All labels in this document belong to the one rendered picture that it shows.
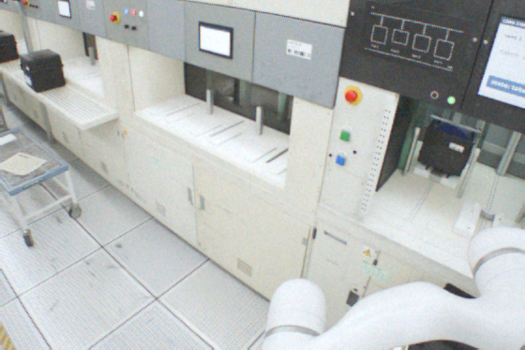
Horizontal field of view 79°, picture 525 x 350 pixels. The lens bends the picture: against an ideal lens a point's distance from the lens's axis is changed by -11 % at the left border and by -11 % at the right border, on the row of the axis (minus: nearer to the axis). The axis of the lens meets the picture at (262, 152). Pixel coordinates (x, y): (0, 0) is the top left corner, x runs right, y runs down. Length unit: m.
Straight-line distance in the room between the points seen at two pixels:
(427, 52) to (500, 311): 0.73
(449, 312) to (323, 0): 0.95
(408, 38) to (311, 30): 0.32
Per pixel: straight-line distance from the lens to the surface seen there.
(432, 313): 0.62
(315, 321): 0.70
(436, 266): 1.38
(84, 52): 3.74
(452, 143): 1.70
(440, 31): 1.07
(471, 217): 1.60
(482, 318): 0.59
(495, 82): 1.07
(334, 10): 1.19
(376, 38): 1.13
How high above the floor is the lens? 1.75
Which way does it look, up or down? 30 degrees down
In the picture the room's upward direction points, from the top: 4 degrees clockwise
